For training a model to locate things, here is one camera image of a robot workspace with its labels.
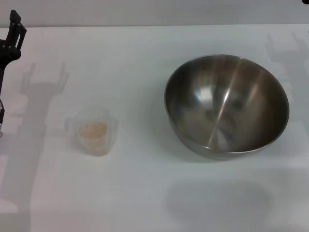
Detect white rice grains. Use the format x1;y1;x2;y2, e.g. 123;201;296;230
78;122;108;154

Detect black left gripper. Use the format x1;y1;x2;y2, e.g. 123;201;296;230
0;9;27;97

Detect clear plastic measuring cup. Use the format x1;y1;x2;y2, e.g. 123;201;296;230
64;108;119;158

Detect stainless steel mixing bowl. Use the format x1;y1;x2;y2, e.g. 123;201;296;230
164;54;290;161

